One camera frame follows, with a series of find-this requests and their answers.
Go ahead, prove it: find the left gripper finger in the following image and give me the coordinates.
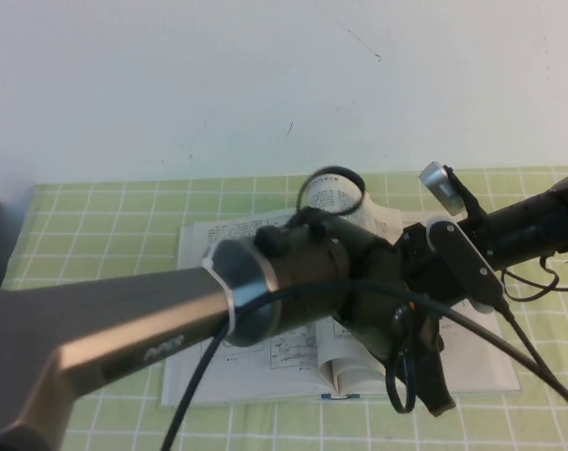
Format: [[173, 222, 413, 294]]
[[405, 347, 455, 418]]

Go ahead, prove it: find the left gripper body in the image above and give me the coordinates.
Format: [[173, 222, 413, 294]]
[[337, 224, 453, 377]]

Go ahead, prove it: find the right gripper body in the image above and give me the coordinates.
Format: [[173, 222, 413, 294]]
[[402, 215, 499, 273]]

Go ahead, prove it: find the technical book with diagrams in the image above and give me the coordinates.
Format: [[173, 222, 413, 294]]
[[160, 176, 522, 408]]

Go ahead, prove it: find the white zip tie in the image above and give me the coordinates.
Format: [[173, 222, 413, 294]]
[[202, 253, 240, 337]]

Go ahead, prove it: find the short black looped cable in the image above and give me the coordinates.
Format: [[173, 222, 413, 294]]
[[385, 304, 422, 415]]

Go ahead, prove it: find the black bar-shaped left wrist camera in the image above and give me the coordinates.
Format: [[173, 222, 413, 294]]
[[426, 217, 504, 315]]

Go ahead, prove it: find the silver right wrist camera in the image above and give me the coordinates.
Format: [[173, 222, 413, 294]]
[[418, 162, 468, 218]]

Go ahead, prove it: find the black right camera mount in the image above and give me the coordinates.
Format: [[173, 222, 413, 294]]
[[445, 163, 489, 226]]

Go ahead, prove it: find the black strap loop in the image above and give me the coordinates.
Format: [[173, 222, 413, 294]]
[[295, 165, 367, 223]]

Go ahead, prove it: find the thin black wire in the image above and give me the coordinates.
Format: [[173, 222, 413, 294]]
[[499, 251, 568, 303]]

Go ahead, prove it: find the long black camera cable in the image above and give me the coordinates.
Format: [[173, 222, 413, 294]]
[[160, 279, 568, 451]]

